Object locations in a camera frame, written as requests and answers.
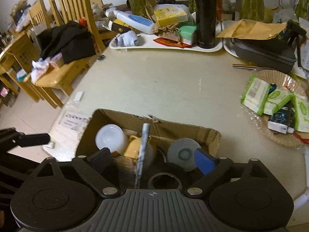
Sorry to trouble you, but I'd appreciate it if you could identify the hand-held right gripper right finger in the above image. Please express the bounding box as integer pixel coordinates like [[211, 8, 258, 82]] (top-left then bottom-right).
[[185, 147, 278, 197]]

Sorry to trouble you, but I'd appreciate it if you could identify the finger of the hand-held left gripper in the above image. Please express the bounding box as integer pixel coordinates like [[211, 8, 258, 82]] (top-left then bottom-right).
[[14, 132, 51, 148]]

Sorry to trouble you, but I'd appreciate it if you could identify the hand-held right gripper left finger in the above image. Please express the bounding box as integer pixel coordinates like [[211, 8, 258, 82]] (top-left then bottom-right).
[[29, 147, 121, 198]]

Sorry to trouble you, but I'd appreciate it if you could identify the white jar with orange label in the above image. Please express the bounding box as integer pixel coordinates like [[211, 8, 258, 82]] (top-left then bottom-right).
[[95, 124, 130, 156]]

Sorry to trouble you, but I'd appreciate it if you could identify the yellow and white jar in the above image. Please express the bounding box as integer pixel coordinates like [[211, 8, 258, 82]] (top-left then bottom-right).
[[123, 135, 157, 168]]

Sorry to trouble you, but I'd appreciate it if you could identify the black electrical tape roll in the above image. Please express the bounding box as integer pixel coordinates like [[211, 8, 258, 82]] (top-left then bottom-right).
[[142, 162, 206, 190]]

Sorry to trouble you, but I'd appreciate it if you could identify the blue white patterned stick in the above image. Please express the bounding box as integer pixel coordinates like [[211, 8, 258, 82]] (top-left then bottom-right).
[[134, 123, 151, 189]]

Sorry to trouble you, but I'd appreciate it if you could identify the calligraphy printed booklet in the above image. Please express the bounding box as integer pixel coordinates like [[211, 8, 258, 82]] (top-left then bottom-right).
[[52, 110, 90, 148]]

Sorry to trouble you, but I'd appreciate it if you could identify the white plastic bag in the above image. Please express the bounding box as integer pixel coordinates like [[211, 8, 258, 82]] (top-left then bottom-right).
[[31, 57, 53, 83]]

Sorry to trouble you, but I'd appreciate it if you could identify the wooden chair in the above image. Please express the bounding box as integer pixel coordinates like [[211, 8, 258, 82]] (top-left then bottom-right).
[[31, 0, 107, 109], [27, 0, 53, 30]]

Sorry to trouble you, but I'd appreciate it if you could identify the pink box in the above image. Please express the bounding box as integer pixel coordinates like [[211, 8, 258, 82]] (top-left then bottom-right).
[[49, 53, 64, 68]]

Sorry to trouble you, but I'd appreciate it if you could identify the wooden side table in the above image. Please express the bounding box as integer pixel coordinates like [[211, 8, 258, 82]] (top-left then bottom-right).
[[0, 32, 42, 102]]

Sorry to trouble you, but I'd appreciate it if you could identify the large green white tissue pack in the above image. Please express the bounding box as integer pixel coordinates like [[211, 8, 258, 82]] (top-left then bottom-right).
[[240, 74, 271, 116]]

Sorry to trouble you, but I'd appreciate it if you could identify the black tissue pack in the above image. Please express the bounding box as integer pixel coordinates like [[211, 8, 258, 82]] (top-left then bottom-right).
[[267, 101, 294, 135]]

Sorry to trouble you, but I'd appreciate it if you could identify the small green tissue pack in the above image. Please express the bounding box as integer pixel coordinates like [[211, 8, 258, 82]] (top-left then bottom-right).
[[291, 94, 309, 133], [263, 87, 294, 116]]

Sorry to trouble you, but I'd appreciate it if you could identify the bundle of coloured sticks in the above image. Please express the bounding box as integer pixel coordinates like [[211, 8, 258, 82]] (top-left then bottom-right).
[[232, 63, 261, 70]]

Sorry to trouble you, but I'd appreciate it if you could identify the wicker basket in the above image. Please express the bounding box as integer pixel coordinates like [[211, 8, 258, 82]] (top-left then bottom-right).
[[241, 69, 309, 149]]

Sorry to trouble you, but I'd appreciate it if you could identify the black cloth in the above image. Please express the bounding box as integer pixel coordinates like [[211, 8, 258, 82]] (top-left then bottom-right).
[[36, 20, 97, 64]]

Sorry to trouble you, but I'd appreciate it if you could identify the white plate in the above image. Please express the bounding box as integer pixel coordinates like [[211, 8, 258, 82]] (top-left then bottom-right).
[[223, 20, 242, 59]]

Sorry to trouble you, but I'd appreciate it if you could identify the white plastic tray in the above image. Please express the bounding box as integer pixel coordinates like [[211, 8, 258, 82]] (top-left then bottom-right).
[[108, 30, 223, 53]]

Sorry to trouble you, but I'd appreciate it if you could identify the light blue sock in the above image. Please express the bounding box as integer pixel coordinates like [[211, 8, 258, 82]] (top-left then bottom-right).
[[115, 30, 141, 47]]

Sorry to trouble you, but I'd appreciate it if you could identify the black zip case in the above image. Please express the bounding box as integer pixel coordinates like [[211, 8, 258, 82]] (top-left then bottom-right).
[[230, 37, 297, 74]]

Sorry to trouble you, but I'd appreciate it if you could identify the red packet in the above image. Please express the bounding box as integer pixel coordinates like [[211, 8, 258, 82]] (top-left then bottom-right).
[[154, 36, 193, 49]]

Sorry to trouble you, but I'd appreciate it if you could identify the green sponge block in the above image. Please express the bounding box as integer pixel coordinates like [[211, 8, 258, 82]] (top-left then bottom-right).
[[177, 25, 197, 46]]

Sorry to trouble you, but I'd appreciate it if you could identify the black and yellow box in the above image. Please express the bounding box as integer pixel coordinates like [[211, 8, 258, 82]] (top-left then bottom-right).
[[107, 19, 132, 34]]

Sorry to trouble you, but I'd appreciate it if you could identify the crumpled brown paper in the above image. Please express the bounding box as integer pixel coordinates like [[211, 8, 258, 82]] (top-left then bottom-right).
[[157, 24, 180, 38]]

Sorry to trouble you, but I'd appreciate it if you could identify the brown paper envelope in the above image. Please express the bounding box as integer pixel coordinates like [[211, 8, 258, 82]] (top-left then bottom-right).
[[216, 19, 288, 40]]

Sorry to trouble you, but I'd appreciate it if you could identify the white lotion bottle blue label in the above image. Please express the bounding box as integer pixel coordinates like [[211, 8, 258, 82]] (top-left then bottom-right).
[[105, 7, 156, 35]]

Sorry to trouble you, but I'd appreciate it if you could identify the black thermos flask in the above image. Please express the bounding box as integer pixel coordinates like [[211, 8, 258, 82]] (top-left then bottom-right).
[[194, 0, 217, 49]]

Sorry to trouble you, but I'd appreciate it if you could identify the yellow cardboard box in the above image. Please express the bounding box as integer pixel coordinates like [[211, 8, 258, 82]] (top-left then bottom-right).
[[153, 4, 189, 27]]

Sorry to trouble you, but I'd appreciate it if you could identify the black tripod stand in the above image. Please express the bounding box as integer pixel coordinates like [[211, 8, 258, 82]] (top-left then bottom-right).
[[286, 20, 307, 68]]

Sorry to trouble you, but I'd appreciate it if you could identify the brown paper bag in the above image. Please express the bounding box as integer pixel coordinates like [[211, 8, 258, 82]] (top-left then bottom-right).
[[144, 0, 160, 22]]

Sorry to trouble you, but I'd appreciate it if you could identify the rope tied vase with stems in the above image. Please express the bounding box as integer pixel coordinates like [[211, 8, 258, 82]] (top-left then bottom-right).
[[238, 0, 266, 22]]

